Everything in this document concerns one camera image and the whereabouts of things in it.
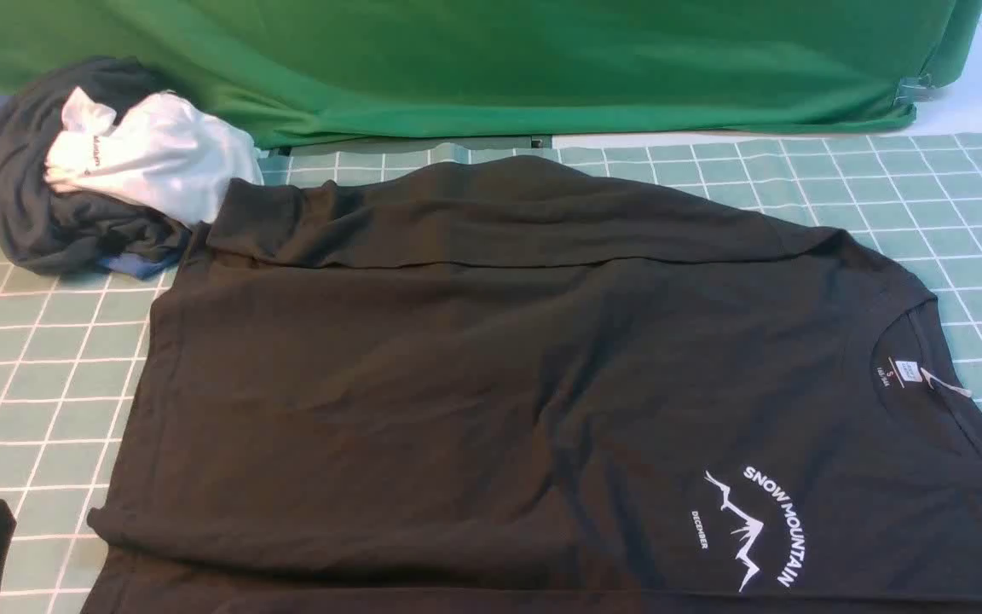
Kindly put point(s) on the dark gray long-sleeve shirt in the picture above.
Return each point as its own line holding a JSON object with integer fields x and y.
{"x": 512, "y": 387}

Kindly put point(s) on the white crumpled shirt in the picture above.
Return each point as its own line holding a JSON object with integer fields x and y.
{"x": 161, "y": 153}

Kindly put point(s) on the dark navy crumpled garment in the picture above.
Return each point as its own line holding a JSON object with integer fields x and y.
{"x": 118, "y": 83}

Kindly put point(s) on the green backdrop cloth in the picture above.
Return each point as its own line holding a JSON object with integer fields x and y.
{"x": 301, "y": 72}

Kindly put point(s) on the metal binder clip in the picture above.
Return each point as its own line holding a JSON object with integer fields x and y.
{"x": 915, "y": 89}

